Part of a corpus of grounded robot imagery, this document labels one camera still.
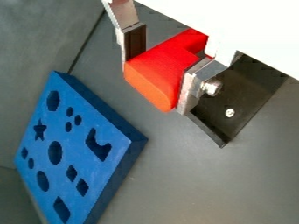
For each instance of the blue foam shape fixture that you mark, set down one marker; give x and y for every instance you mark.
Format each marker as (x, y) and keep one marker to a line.
(78, 150)

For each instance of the black curved stand fixture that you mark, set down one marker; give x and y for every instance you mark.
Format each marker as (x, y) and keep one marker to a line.
(250, 83)

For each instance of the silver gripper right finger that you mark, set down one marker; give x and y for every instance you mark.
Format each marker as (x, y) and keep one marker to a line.
(199, 78)

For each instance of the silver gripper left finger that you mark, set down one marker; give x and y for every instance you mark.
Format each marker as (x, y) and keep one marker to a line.
(130, 29)

